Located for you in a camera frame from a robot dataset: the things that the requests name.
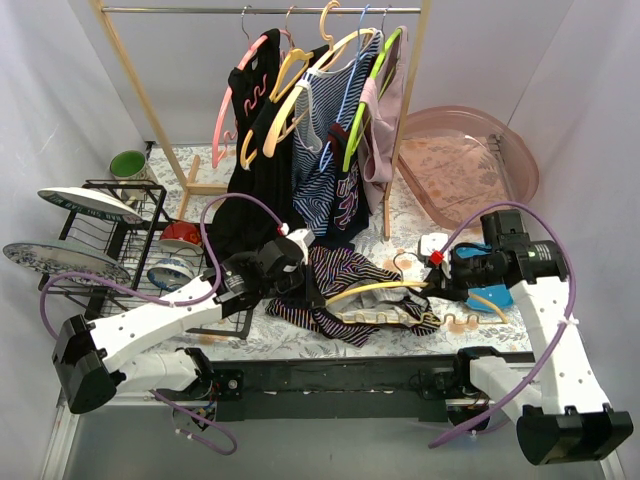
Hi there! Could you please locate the black wire dish rack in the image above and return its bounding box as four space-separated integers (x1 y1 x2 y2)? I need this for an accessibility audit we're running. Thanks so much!
37 179 265 341

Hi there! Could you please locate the pink translucent plastic basin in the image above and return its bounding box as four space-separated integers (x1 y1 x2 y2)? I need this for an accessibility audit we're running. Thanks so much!
397 106 539 230

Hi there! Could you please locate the green mug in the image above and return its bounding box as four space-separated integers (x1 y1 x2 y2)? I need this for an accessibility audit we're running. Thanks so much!
109 150 155 182

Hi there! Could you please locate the red bowl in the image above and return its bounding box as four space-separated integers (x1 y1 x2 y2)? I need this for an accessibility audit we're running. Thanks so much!
158 221 203 255

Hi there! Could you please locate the pink wavy plastic hanger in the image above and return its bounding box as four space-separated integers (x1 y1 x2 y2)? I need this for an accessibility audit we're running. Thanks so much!
212 5 283 168

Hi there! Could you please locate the white plate with lettering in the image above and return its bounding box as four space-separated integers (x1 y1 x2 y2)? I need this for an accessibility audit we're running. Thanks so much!
37 187 144 225

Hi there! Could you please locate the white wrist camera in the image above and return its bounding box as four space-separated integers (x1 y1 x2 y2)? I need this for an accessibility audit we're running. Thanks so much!
417 233 449 266
285 228 315 264

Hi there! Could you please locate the blue white porcelain bowl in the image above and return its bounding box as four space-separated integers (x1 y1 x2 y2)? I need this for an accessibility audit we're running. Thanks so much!
147 257 195 292

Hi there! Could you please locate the blue wire hanger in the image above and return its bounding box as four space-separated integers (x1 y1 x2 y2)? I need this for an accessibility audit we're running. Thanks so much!
319 4 371 172

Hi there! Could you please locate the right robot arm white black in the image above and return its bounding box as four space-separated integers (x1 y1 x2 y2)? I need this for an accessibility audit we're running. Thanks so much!
426 201 634 465

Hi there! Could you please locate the wooden clothes rack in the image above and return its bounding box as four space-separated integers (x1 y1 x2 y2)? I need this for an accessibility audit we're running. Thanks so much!
89 1 431 220

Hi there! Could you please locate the green plastic hanger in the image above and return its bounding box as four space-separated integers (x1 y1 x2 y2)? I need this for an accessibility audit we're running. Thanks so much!
342 26 406 173

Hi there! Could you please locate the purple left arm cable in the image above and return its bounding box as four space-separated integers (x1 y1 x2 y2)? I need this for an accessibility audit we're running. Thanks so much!
38 193 291 455

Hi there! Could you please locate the floral tablecloth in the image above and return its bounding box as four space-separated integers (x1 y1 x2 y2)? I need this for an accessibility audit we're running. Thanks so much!
97 142 544 362

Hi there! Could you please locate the pink mauve garment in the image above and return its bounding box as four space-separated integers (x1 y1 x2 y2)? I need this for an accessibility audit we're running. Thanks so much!
357 26 408 184

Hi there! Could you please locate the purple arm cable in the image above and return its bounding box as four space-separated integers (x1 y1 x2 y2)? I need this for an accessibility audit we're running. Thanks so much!
38 193 291 455
428 200 579 449

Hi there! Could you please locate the blue white striped tank top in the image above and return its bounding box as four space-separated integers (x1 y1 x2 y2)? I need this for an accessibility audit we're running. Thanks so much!
291 29 383 237

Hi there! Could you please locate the yellow wavy plastic hanger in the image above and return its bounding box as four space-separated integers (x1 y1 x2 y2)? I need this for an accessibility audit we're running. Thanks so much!
325 279 509 331

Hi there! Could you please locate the black garment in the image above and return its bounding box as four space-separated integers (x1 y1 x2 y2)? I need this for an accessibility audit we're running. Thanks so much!
203 27 371 261

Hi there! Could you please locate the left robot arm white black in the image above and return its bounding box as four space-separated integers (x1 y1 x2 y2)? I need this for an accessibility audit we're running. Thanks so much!
52 229 314 414

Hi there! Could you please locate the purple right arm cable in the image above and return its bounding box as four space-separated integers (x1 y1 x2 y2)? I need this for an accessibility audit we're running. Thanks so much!
428 200 579 449

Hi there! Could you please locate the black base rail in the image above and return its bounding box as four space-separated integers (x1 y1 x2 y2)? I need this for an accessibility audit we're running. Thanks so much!
199 357 494 424

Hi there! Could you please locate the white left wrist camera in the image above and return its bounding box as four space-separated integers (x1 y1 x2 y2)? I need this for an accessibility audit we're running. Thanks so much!
285 228 315 264

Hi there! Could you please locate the peach plastic hanger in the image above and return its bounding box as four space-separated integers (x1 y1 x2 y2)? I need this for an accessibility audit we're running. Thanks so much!
262 1 376 158

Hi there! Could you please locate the blue dotted plate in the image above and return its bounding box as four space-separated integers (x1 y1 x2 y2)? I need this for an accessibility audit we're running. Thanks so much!
452 242 516 315

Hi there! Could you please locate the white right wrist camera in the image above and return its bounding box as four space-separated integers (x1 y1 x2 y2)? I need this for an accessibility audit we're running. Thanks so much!
417 233 449 266

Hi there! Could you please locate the blue floral patterned plate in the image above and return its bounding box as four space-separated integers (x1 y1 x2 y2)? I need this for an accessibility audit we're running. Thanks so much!
2 240 131 284

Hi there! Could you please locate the navy jersey with letters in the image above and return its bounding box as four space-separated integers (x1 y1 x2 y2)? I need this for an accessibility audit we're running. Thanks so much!
326 123 370 241

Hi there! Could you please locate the black white striped tank top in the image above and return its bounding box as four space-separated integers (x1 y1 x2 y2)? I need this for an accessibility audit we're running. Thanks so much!
266 246 441 347

